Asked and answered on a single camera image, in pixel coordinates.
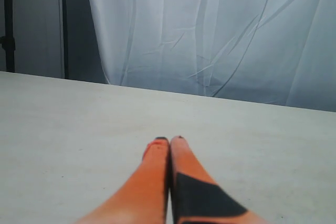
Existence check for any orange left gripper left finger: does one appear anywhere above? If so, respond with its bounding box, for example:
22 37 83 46
76 137 170 223

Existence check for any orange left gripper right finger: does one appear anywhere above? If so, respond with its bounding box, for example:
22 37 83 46
170 136 259 223

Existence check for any black stand pole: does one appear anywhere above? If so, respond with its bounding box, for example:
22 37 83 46
1 0 16 72

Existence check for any white backdrop curtain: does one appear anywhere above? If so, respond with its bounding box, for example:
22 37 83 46
89 0 335 111

